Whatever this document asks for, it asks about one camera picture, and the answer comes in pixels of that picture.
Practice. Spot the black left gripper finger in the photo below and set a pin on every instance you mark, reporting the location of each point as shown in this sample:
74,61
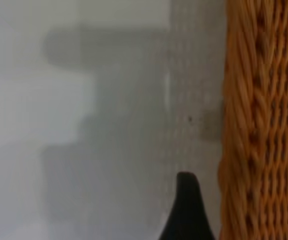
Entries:
187,215

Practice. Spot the light brown wicker basket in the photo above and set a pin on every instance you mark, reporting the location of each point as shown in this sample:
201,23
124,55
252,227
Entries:
263,125

